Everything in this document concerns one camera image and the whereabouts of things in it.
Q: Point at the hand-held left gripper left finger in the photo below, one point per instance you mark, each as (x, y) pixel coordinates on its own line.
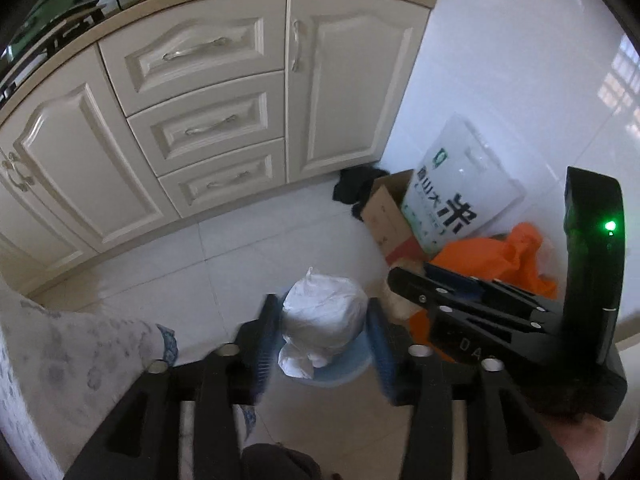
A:
(267, 342)

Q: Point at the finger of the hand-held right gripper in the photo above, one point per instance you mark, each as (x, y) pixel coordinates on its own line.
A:
(425, 295)
(452, 276)

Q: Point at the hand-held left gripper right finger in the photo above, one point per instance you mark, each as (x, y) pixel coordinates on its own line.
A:
(380, 347)

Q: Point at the light blue trash bin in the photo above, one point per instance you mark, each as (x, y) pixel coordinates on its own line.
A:
(340, 372)

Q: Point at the white plastic bin liner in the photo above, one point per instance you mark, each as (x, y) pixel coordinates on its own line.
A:
(322, 310)

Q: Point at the person's right hand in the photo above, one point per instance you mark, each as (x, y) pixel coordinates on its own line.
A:
(580, 442)

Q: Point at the orange plastic bag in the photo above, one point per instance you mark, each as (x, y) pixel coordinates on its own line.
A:
(520, 255)

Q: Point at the brown cardboard box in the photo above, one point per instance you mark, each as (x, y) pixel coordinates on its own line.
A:
(385, 220)

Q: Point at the white rice sack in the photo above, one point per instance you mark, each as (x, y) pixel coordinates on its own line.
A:
(465, 170)

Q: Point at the dark cloth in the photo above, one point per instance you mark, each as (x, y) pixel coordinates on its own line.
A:
(280, 462)

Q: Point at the black cloth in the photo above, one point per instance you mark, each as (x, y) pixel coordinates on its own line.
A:
(355, 185)

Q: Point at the small cream cabinet drawer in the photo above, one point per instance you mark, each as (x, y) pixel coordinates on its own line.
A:
(225, 180)

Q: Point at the round marble-pattern table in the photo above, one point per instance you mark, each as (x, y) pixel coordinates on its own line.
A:
(65, 360)

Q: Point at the cream cabinet door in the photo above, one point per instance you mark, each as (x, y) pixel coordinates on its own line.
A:
(85, 160)
(35, 255)
(350, 85)

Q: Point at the medium cream cabinet drawer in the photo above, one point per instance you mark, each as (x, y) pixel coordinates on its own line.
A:
(210, 127)

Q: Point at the cream kitchen base cabinet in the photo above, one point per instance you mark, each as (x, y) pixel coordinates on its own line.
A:
(210, 125)

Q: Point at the large cream cabinet drawer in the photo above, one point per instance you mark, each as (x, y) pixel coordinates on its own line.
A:
(200, 45)

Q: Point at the black gas stove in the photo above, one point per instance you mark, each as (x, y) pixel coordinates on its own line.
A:
(65, 27)

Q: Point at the green cooking pot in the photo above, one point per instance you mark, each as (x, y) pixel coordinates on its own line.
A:
(55, 5)

